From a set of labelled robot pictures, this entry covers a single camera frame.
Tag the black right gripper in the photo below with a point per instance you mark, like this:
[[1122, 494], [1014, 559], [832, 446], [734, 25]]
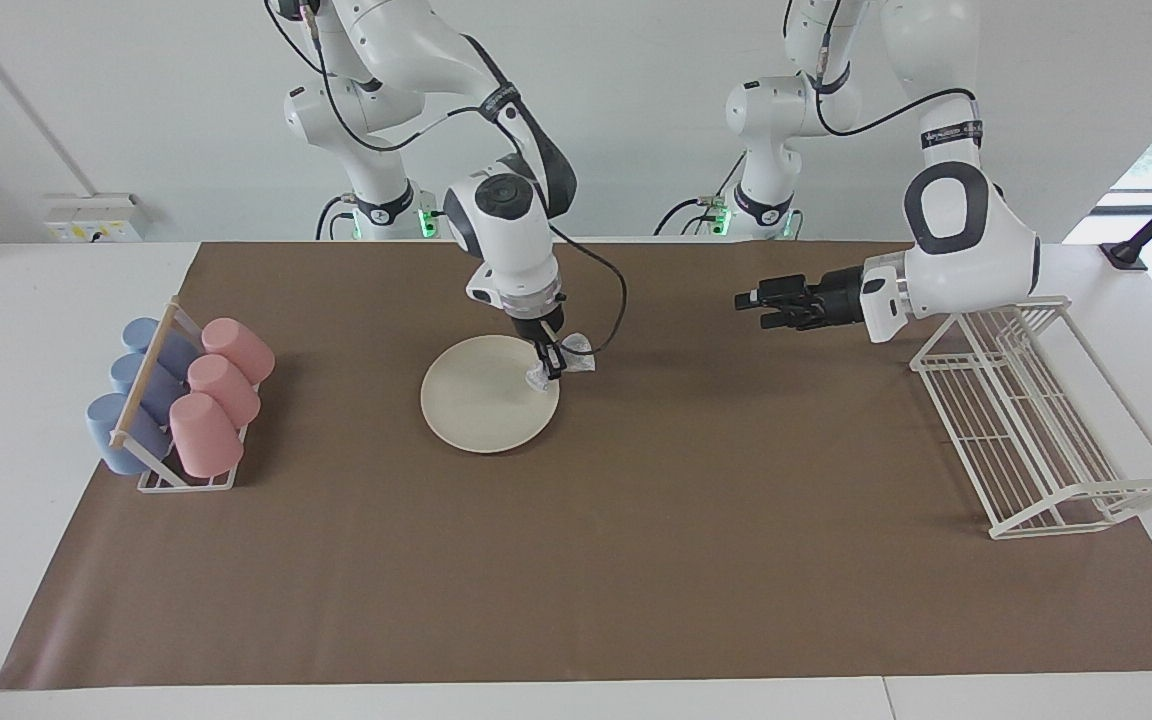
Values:
[[541, 325]]

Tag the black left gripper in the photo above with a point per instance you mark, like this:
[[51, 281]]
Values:
[[836, 298]]

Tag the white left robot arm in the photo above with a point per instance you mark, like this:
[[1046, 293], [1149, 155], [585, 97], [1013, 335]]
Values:
[[966, 270]]

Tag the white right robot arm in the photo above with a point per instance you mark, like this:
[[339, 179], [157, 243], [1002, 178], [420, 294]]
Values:
[[511, 250]]

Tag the cream round plate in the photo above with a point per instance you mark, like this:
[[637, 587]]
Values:
[[476, 400]]

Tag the brown table mat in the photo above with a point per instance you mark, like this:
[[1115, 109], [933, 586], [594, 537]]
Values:
[[586, 560]]

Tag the pink cup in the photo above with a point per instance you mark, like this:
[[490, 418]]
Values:
[[226, 390], [204, 438], [241, 348]]

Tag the white wall socket box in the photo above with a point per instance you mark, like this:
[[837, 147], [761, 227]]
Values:
[[96, 218]]

